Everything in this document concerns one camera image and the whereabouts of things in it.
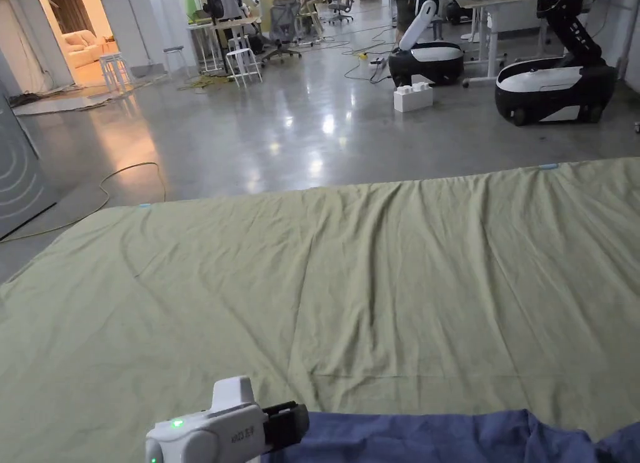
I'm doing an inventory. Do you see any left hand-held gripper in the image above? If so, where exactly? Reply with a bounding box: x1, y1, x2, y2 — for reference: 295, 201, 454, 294
144, 376, 311, 463

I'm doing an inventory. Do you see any dark blue shirt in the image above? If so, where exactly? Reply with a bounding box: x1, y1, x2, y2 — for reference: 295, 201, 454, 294
267, 409, 640, 463

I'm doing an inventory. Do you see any bed with pale green sheet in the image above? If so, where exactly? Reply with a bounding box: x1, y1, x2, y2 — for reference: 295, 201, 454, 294
0, 157, 640, 463

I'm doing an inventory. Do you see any grey patterned appliance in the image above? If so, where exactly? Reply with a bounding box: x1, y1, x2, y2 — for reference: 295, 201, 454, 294
0, 77, 60, 240

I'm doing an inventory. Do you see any white stool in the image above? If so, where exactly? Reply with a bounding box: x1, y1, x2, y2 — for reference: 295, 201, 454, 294
225, 48, 263, 88
162, 46, 192, 79
99, 52, 134, 94

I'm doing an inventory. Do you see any white desk with clutter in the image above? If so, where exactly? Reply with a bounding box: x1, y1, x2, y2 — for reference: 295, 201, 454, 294
187, 15, 262, 76

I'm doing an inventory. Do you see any white block-shaped box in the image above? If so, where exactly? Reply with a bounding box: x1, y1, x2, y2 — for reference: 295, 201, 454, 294
393, 81, 434, 113

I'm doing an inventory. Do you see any beige sofa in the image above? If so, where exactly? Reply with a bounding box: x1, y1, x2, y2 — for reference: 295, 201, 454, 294
62, 29, 120, 68

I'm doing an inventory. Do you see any grey office chair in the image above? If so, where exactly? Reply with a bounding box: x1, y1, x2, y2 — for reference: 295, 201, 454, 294
327, 0, 355, 25
259, 0, 304, 65

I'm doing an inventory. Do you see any white height-adjustable desk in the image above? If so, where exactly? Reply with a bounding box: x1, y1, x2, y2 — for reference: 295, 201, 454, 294
456, 0, 551, 88

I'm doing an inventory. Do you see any yellow cable on floor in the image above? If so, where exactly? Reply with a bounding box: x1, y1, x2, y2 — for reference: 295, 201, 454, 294
0, 161, 167, 243

